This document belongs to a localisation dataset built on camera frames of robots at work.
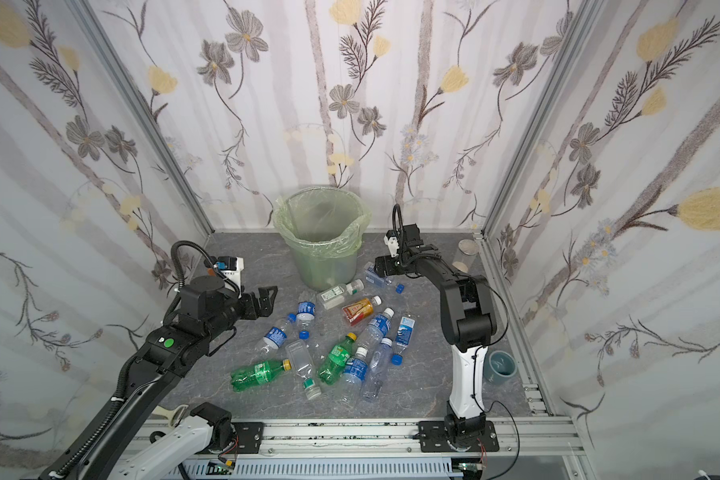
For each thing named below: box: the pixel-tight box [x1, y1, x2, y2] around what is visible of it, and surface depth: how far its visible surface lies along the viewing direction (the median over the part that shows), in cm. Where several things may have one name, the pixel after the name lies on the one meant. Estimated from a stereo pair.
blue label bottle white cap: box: [340, 347, 369, 405], surface depth 81 cm
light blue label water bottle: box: [391, 316, 416, 366], surface depth 90 cm
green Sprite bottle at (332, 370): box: [317, 332, 358, 386], surface depth 84 cm
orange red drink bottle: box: [341, 295, 383, 326], surface depth 95 cm
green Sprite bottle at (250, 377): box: [230, 358, 293, 392], surface depth 82 cm
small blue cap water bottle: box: [263, 318, 295, 350], surface depth 90 cm
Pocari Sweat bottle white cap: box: [357, 307, 395, 347], surface depth 91 cm
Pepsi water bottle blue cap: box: [296, 301, 316, 340], surface depth 95 cm
